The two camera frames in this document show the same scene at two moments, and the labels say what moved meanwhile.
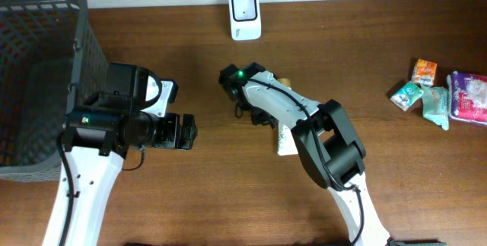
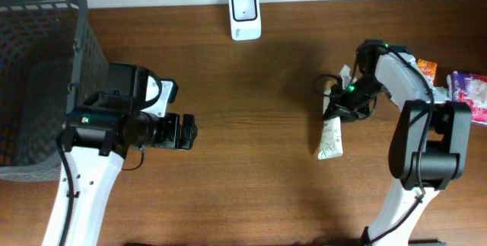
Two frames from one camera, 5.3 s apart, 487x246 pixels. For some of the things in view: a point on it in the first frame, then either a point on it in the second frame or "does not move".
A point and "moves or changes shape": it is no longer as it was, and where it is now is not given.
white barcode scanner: x=245 y=15 does not move
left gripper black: x=170 y=140 does not move
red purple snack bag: x=467 y=97 does not move
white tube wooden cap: x=286 y=146 moves or changes shape
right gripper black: x=259 y=116 -> x=338 y=107
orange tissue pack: x=424 y=72 does not move
